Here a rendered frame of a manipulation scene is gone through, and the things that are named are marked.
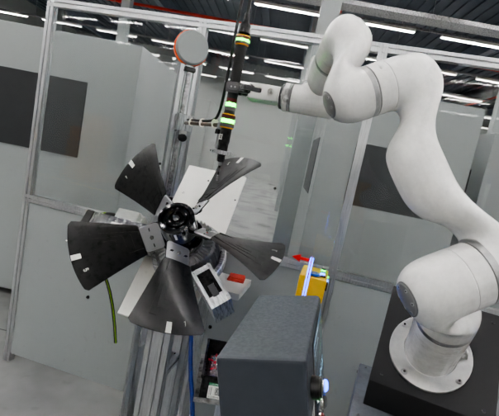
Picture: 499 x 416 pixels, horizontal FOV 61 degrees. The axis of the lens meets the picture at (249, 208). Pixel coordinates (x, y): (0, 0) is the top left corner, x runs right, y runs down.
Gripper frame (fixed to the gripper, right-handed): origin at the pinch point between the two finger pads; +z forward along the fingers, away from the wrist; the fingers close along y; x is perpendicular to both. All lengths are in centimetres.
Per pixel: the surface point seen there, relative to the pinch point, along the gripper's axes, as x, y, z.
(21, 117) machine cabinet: -27, 141, 199
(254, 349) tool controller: -42, -81, -33
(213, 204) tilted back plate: -42, 33, 9
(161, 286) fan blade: -62, -17, 6
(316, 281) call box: -60, 21, -38
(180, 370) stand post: -114, 31, 10
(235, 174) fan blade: -26.9, 10.9, -2.9
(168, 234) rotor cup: -48.1, -8.7, 9.7
